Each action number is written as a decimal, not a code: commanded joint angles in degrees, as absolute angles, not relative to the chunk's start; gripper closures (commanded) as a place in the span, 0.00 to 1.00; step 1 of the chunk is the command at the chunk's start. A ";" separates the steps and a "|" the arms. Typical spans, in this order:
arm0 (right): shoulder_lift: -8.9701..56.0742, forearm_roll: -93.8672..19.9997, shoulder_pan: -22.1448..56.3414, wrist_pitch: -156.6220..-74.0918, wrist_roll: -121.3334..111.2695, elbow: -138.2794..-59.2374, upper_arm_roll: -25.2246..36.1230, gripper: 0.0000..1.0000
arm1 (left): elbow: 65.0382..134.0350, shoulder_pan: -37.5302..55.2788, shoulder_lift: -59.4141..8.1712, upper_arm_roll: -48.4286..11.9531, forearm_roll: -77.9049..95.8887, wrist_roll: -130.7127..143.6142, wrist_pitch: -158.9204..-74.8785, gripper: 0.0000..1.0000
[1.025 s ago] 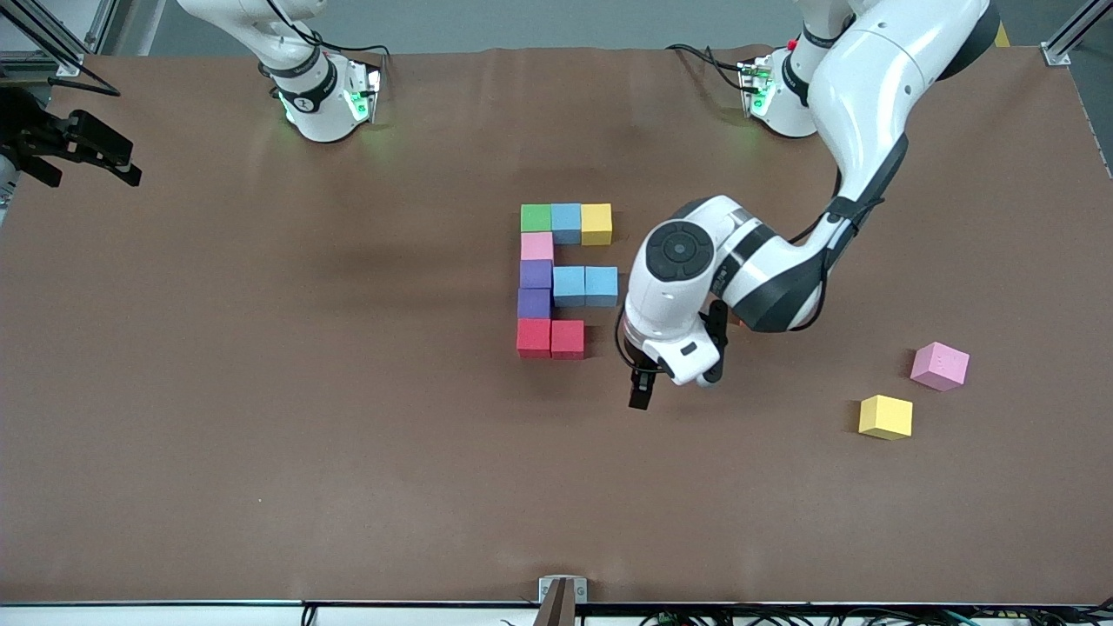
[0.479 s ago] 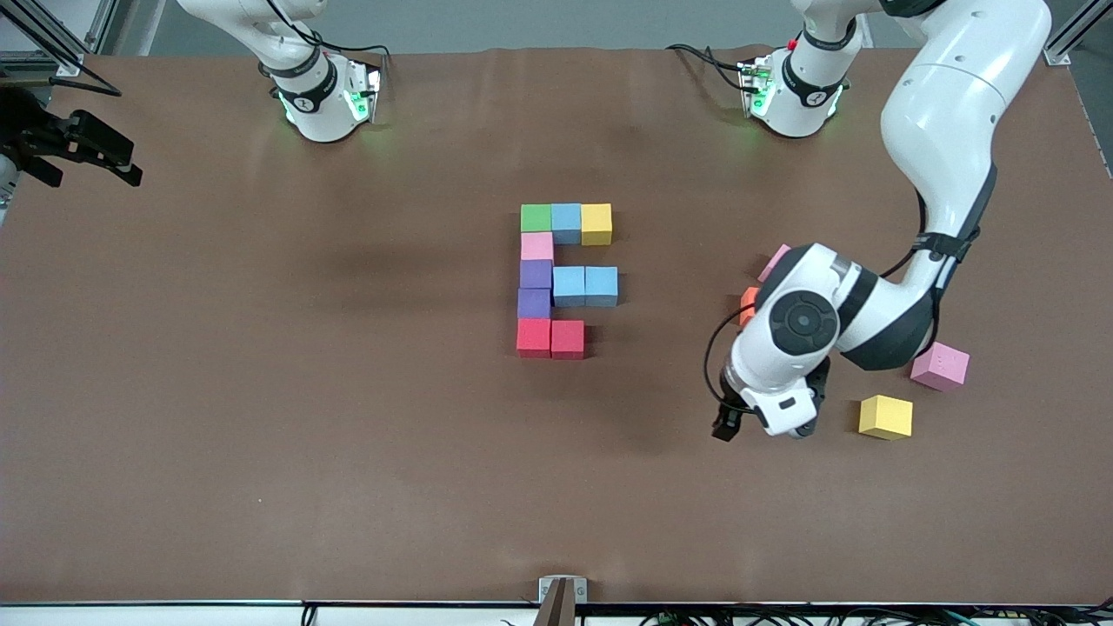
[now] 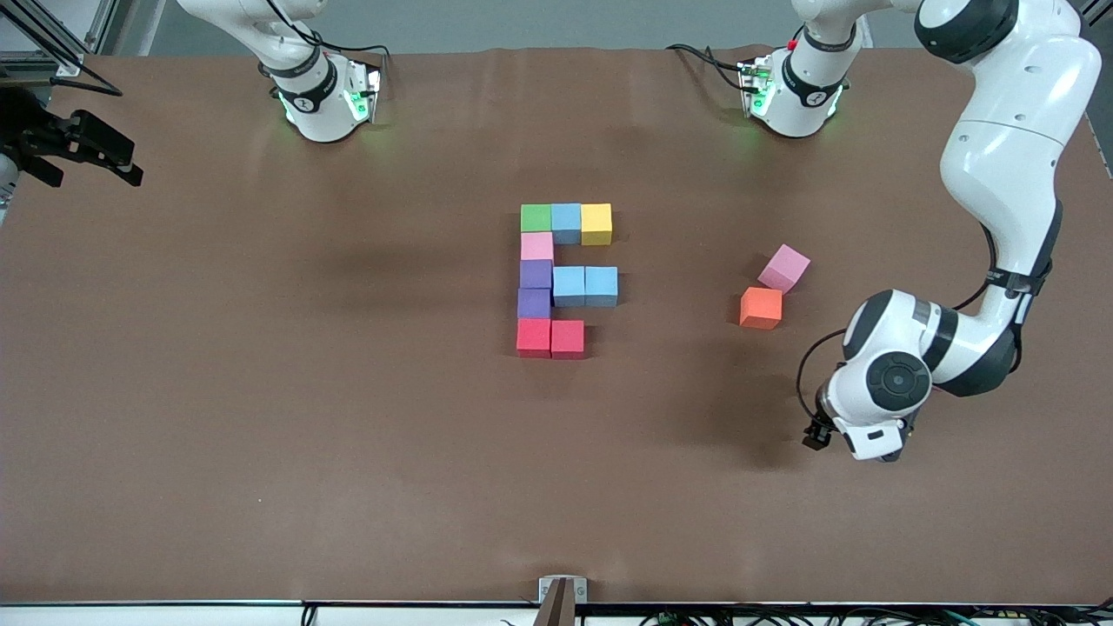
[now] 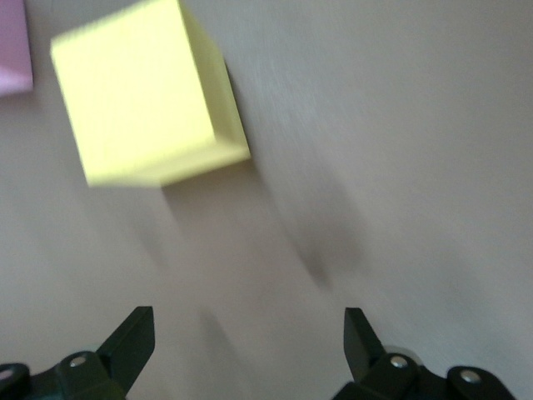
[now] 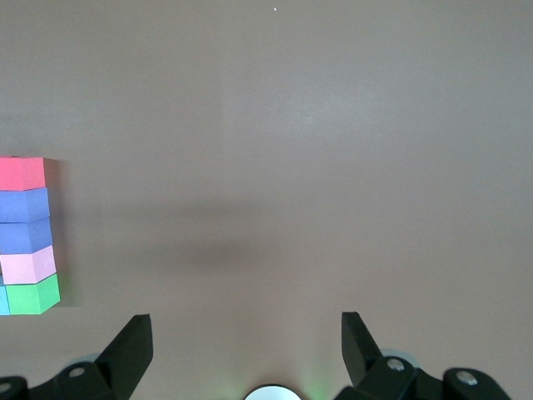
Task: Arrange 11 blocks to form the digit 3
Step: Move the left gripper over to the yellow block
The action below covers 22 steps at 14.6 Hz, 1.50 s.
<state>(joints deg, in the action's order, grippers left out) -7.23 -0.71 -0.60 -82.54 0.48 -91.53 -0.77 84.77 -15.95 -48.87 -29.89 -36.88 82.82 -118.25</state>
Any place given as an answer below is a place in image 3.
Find light blue foam cube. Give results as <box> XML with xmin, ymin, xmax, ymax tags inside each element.
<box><xmin>553</xmin><ymin>265</ymin><xmax>587</xmax><ymax>308</ymax></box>
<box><xmin>584</xmin><ymin>266</ymin><xmax>619</xmax><ymax>308</ymax></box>
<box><xmin>550</xmin><ymin>203</ymin><xmax>583</xmax><ymax>246</ymax></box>

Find red foam cube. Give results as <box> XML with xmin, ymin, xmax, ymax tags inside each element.
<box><xmin>550</xmin><ymin>320</ymin><xmax>585</xmax><ymax>360</ymax></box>
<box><xmin>517</xmin><ymin>318</ymin><xmax>552</xmax><ymax>359</ymax></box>

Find yellow foam cube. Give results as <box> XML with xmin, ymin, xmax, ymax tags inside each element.
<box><xmin>580</xmin><ymin>203</ymin><xmax>613</xmax><ymax>247</ymax></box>

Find orange foam cube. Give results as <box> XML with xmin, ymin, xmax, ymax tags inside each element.
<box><xmin>739</xmin><ymin>287</ymin><xmax>783</xmax><ymax>331</ymax></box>

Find brown table cover sheet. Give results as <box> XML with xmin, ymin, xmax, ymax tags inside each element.
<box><xmin>0</xmin><ymin>45</ymin><xmax>1113</xmax><ymax>607</ymax></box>

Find black left camera cable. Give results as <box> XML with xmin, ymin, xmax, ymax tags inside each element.
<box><xmin>795</xmin><ymin>328</ymin><xmax>850</xmax><ymax>429</ymax></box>

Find black camera cable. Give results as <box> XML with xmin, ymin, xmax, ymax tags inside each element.
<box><xmin>795</xmin><ymin>328</ymin><xmax>850</xmax><ymax>429</ymax></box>
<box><xmin>0</xmin><ymin>13</ymin><xmax>124</xmax><ymax>98</ymax></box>

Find aluminium frame profile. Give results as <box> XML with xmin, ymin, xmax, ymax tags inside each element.
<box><xmin>1041</xmin><ymin>0</ymin><xmax>1113</xmax><ymax>68</ymax></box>
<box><xmin>0</xmin><ymin>0</ymin><xmax>118</xmax><ymax>77</ymax></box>

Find black right camera cable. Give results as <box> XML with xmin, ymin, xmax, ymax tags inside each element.
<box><xmin>0</xmin><ymin>13</ymin><xmax>124</xmax><ymax>98</ymax></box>

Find grey metal bracket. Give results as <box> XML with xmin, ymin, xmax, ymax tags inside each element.
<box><xmin>537</xmin><ymin>576</ymin><xmax>589</xmax><ymax>605</ymax></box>

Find white table edge rail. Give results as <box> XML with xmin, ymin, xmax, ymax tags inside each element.
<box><xmin>0</xmin><ymin>600</ymin><xmax>1113</xmax><ymax>626</ymax></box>

